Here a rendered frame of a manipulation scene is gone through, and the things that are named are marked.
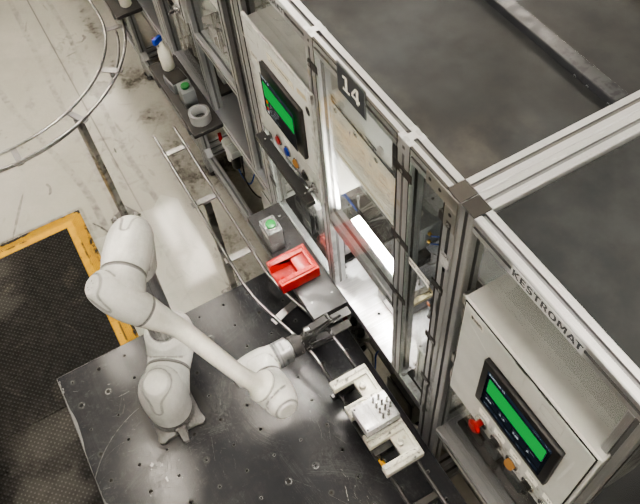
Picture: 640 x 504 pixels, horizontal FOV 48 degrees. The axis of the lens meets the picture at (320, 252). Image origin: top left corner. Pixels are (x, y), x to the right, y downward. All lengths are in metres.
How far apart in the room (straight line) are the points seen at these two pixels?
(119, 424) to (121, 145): 2.20
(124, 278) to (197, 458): 0.86
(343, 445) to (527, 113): 1.43
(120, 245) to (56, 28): 3.61
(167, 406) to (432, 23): 1.49
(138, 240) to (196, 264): 1.77
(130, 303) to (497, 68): 1.13
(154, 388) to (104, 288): 0.58
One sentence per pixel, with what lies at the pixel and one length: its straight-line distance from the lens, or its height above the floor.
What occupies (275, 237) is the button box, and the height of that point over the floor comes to 1.00.
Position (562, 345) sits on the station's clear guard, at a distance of 1.41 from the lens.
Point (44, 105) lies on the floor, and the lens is 5.00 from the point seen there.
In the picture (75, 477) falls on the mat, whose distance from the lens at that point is 3.52.
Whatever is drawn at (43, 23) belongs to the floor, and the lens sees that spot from 5.66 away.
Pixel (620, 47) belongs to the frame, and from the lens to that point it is 1.82.
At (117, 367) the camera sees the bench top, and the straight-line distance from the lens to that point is 2.89.
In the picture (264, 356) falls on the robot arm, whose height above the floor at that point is 1.06.
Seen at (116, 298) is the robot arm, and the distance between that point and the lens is 2.02.
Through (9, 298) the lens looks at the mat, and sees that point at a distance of 4.10.
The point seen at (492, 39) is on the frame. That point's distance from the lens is 1.79.
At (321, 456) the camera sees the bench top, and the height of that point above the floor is 0.68.
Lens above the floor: 3.14
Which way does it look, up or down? 56 degrees down
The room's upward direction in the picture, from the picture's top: 7 degrees counter-clockwise
